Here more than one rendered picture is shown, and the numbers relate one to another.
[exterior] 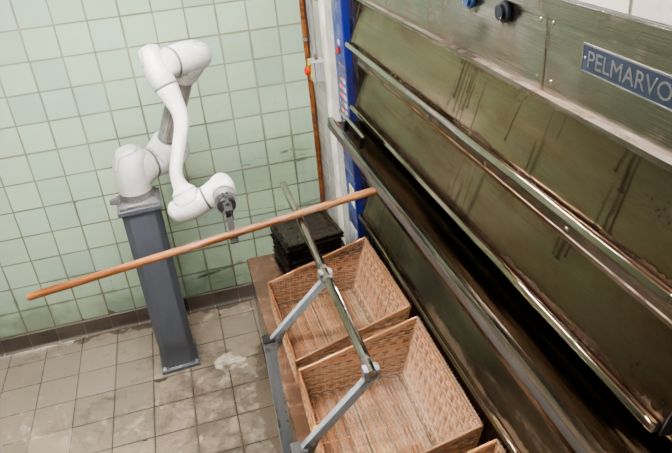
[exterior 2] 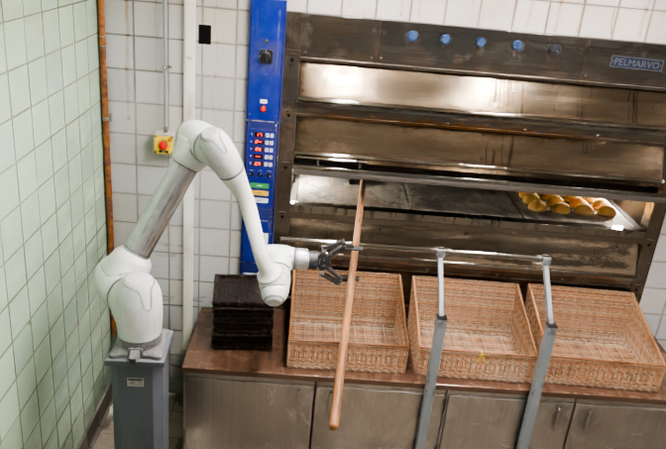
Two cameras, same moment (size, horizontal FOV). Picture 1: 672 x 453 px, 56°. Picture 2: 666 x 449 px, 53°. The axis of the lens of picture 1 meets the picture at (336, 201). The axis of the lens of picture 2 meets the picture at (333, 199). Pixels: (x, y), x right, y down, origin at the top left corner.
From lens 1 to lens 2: 3.32 m
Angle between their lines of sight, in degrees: 71
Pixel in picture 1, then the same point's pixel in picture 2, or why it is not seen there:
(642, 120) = (643, 77)
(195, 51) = not seen: hidden behind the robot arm
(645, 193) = (644, 103)
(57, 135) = not seen: outside the picture
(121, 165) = (155, 296)
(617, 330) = (630, 162)
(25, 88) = not seen: outside the picture
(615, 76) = (630, 64)
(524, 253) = (565, 161)
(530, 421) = (555, 252)
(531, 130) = (572, 100)
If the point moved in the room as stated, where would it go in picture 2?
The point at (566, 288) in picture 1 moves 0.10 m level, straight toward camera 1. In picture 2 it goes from (598, 162) to (618, 167)
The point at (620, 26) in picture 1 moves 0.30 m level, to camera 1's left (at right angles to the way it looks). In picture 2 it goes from (639, 46) to (654, 56)
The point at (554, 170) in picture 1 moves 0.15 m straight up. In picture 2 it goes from (596, 111) to (603, 79)
